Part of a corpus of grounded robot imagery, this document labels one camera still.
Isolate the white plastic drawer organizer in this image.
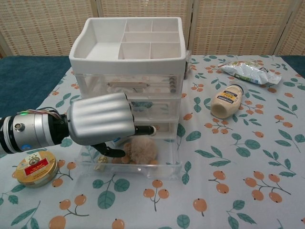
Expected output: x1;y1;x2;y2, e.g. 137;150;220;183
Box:
68;16;187;146

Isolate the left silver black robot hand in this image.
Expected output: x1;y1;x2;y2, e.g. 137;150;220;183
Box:
59;92;157;159

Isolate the teal cloth item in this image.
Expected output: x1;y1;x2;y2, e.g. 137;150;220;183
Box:
131;101;153;110

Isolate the beige fluffy pompom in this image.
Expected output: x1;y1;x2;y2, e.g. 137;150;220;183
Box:
122;137;157;165

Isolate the clear plastic container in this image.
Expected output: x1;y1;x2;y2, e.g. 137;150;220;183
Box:
75;118;183;179

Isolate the silver white snack bag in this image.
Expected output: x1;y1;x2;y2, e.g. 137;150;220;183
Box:
218;61;283;86

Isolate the mayonnaise squeeze bottle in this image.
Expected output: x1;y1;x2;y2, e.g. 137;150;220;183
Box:
210;80;245;119

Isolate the floral light blue tablecloth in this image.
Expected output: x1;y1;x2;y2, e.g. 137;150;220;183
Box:
0;54;305;229

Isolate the gold wrapped candy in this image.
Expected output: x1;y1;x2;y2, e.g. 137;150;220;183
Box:
94;156;108;171

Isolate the bamboo folding screen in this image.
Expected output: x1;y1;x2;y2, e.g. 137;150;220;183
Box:
0;0;305;58

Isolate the teal fabric table cover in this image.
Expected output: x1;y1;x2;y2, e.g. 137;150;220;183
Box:
0;54;305;120

